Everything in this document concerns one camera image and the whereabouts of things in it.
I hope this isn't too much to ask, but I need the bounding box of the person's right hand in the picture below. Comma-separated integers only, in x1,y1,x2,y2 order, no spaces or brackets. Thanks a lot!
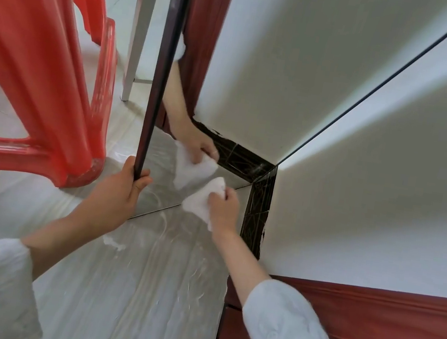
202,184,245,244

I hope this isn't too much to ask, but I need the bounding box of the person's right forearm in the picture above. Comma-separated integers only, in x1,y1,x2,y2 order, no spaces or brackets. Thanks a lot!
196,226,373,339

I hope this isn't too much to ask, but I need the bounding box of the black-framed mirror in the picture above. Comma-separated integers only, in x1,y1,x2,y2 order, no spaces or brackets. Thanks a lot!
102,0,447,268

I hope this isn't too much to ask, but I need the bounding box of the dark marble skirting board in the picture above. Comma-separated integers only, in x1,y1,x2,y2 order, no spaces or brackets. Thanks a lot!
237,162,279,261

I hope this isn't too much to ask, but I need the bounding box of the white wiping cloth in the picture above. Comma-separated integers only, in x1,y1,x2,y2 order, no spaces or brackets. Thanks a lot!
178,171,229,233

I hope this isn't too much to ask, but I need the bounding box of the person's left hand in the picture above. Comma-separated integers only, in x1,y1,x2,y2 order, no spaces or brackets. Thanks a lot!
67,149,157,245

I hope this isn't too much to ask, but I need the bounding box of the red floral plastic stool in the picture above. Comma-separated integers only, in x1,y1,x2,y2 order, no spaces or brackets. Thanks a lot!
0,0,130,195

